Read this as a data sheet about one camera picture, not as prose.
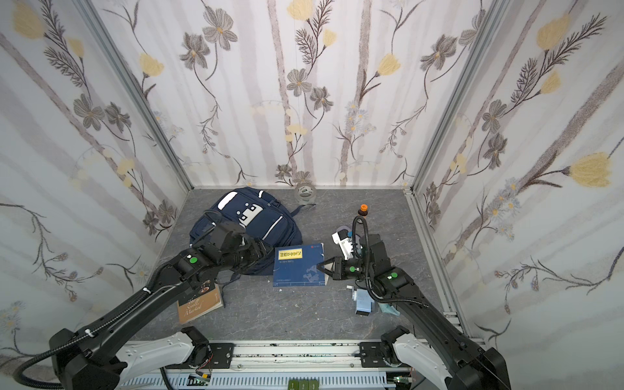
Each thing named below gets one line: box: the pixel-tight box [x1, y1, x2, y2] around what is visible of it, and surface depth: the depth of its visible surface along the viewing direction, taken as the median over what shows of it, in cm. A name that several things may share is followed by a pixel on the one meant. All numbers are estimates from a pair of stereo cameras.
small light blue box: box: [346, 285, 375, 317], surface depth 82 cm
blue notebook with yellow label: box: [273, 242, 326, 287], surface depth 78 cm
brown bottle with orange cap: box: [357, 203, 369, 217], surface depth 104 cm
